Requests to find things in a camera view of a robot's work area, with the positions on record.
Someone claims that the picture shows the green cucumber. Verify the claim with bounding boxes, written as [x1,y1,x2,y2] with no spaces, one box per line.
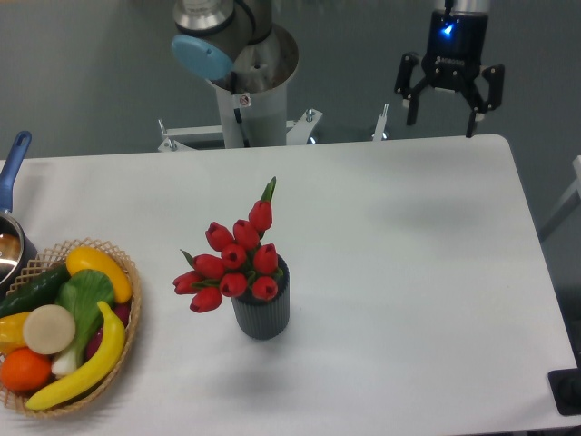
[1,264,71,318]

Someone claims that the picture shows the yellow bell pepper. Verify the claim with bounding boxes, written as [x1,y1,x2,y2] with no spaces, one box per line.
[0,312,30,355]

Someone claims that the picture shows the yellow squash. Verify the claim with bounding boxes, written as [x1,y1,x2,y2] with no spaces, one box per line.
[65,246,133,303]

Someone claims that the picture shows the yellow banana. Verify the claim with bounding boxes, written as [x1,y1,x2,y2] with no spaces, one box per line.
[25,301,125,411]

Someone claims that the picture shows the black device at table edge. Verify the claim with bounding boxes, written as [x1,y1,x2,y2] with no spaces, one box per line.
[547,368,580,416]

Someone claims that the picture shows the orange fruit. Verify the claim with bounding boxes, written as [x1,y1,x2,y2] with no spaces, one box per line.
[1,348,52,392]

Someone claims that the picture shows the dark red vegetable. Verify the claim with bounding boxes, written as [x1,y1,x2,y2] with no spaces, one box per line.
[84,302,131,361]

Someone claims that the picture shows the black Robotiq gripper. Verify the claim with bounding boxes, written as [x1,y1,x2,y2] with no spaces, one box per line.
[393,8,506,139]

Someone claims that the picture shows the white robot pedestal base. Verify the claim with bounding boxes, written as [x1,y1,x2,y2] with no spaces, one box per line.
[158,85,389,152]

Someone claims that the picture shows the woven wicker basket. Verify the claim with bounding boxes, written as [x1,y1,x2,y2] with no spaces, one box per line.
[1,238,142,418]

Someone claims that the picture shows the blue handled saucepan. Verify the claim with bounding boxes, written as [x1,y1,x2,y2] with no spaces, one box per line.
[1,131,37,299]

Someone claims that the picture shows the red tulip bouquet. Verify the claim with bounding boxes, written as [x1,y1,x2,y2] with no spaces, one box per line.
[172,179,284,313]

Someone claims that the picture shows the dark grey ribbed vase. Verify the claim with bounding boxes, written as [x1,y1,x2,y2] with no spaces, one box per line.
[231,256,291,341]

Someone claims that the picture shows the beige round disc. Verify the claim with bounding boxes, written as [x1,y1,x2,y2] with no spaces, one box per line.
[23,304,76,355]

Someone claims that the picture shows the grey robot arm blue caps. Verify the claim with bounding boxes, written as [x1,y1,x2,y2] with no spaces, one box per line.
[172,1,505,136]

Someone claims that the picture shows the white frame at right edge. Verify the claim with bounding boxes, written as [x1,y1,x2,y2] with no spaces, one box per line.
[537,155,580,243]

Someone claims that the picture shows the green bok choy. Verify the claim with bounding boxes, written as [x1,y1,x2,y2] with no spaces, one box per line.
[52,269,114,378]

